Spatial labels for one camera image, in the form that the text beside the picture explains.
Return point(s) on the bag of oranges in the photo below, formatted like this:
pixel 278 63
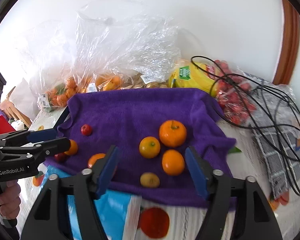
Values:
pixel 119 41

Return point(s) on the person's left hand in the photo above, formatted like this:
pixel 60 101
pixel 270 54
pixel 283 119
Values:
pixel 10 200

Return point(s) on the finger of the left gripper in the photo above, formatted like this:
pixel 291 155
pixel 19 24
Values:
pixel 29 136
pixel 41 150

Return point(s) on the bag of red fruits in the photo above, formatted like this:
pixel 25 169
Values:
pixel 232 93

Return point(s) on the small yellow-green fruit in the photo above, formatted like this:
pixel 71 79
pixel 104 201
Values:
pixel 149 180

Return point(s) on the oval orange kumquat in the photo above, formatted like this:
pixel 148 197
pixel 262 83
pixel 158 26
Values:
pixel 94 158

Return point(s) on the fruit print tablecloth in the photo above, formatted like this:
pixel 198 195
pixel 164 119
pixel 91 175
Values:
pixel 109 159

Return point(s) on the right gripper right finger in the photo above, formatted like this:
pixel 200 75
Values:
pixel 254 218

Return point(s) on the red paper bag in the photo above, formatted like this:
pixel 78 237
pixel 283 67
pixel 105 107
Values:
pixel 5 127

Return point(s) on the brown door frame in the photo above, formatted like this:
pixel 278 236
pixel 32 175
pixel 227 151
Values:
pixel 290 44

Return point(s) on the purple towel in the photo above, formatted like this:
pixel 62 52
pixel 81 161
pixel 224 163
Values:
pixel 124 117

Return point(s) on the wooden chair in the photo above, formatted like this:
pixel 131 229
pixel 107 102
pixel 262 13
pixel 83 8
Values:
pixel 12 112

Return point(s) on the small round orange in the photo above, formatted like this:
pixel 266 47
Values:
pixel 173 163

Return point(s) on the grey checked packaged cloth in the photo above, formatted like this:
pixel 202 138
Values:
pixel 276 130

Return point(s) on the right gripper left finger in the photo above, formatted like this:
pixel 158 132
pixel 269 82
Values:
pixel 49 216

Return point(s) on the large stemmed mandarin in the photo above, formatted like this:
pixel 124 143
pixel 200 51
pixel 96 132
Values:
pixel 172 133

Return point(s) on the blue tissue pack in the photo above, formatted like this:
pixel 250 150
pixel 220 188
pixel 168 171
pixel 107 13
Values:
pixel 118 211

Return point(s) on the white plastic bag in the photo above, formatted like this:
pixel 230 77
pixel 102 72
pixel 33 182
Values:
pixel 24 100

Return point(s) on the small red fruit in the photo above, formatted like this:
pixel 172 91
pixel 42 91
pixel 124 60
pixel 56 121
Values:
pixel 61 157
pixel 86 130

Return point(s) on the yellow snack bag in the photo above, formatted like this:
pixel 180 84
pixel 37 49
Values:
pixel 187 75

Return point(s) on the bag of mandarins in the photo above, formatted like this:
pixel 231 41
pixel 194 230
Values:
pixel 56 84

